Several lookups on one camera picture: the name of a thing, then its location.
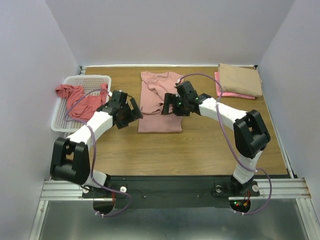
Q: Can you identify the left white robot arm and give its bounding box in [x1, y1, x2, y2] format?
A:
[50, 91, 143, 197]

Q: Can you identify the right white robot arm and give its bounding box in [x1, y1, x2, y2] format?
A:
[161, 81, 271, 195]

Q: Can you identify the red crumpled t-shirt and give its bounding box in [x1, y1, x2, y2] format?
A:
[55, 83, 108, 122]

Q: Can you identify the dusty pink graphic t-shirt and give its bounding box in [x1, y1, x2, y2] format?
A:
[137, 71, 182, 134]

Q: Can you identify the folded tan t-shirt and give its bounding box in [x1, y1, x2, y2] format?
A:
[218, 63, 263, 98]

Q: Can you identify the folded bright pink t-shirt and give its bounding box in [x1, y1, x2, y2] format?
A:
[214, 71, 255, 100]

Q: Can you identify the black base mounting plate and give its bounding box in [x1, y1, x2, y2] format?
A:
[79, 175, 261, 210]

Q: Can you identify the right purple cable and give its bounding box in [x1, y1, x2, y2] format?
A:
[174, 72, 273, 216]

